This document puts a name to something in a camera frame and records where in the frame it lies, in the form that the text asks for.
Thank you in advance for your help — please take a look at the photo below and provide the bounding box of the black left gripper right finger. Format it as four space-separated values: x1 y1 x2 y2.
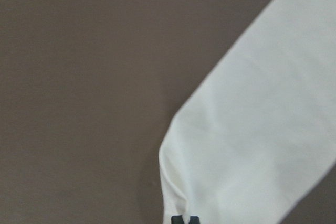
188 216 200 224

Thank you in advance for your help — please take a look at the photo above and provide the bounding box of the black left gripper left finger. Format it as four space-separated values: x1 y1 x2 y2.
171 215 184 224

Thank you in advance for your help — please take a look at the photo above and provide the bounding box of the cream long-sleeve printed shirt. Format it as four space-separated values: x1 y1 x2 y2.
159 0 335 223

